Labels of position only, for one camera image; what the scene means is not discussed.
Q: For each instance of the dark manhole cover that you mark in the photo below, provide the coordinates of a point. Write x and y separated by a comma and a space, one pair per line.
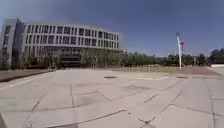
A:
109, 77
182, 77

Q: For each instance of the grey stone slab plaza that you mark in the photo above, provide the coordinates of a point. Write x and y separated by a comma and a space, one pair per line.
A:
110, 100

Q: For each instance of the row of trees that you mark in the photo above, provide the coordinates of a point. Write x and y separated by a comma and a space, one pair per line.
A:
150, 60

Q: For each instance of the dry grass strip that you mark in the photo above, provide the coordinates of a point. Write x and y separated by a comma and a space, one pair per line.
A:
150, 69

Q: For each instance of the large curved office building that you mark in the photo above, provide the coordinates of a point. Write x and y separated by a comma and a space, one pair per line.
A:
63, 40

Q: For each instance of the white flagpole with flags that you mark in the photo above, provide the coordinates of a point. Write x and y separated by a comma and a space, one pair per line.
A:
179, 50

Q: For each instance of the reddish paved strip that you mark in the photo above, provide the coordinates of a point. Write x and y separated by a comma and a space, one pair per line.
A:
200, 70

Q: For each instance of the dark raised planting bed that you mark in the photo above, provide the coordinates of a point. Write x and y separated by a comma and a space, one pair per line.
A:
16, 74

